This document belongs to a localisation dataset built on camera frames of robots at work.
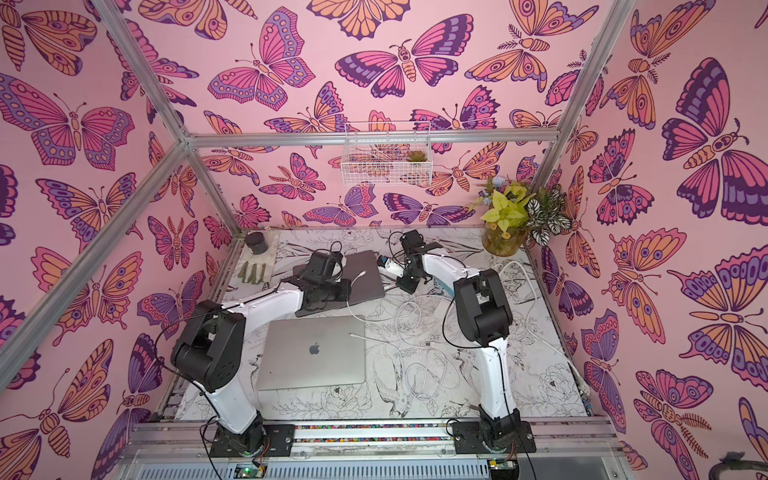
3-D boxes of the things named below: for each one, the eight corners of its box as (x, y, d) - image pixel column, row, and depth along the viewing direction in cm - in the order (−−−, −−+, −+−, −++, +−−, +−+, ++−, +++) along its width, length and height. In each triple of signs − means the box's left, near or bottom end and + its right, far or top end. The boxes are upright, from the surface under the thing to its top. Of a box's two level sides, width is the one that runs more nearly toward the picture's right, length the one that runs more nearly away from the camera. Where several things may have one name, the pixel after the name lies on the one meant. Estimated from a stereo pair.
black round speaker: (246, 254, 114) (241, 247, 111) (252, 237, 120) (248, 230, 117) (266, 254, 114) (262, 247, 111) (271, 237, 120) (268, 230, 116)
